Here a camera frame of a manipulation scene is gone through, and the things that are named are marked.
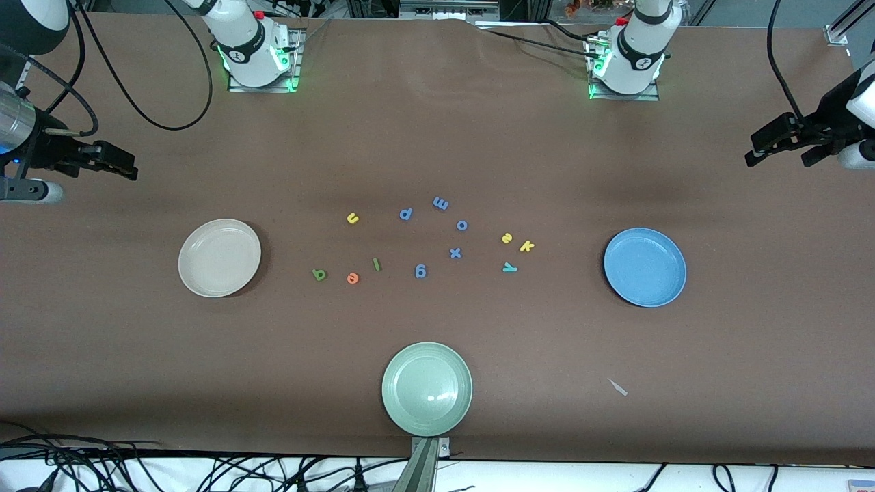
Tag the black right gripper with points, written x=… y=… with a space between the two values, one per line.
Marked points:
x=46 y=149

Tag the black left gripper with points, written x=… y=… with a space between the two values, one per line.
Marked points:
x=825 y=123

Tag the beige plate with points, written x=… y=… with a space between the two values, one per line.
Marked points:
x=219 y=258

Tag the blue plate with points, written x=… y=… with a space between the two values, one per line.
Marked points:
x=644 y=267

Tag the orange object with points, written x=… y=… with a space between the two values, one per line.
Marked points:
x=574 y=7

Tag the white paper scrap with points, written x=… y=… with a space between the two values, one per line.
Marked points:
x=618 y=388

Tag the blue foam letter m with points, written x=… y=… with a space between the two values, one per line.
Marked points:
x=441 y=203

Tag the green plate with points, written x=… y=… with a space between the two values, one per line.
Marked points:
x=427 y=389

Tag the aluminium frame rail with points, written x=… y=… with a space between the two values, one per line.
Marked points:
x=837 y=34

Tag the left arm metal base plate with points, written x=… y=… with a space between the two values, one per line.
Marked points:
x=649 y=97

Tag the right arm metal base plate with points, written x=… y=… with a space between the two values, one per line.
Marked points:
x=236 y=87

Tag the grey metal bracket box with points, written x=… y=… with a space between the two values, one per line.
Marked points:
x=444 y=10

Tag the metal camera mount pole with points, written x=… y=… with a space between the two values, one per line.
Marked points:
x=420 y=471

